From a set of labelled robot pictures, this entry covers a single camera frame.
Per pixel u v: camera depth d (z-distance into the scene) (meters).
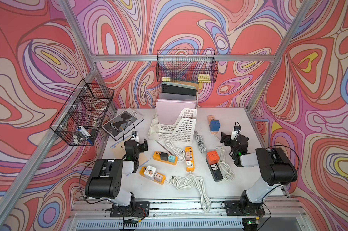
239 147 0.73
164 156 0.85
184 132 0.88
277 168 0.47
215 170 0.85
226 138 0.85
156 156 0.90
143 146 0.86
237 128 0.82
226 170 0.86
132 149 0.71
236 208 0.73
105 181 0.45
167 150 0.96
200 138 0.98
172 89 0.93
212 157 0.84
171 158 0.84
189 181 0.82
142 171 0.80
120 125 1.05
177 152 0.91
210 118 1.11
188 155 0.86
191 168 0.87
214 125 1.01
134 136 0.80
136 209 0.73
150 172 0.77
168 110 0.91
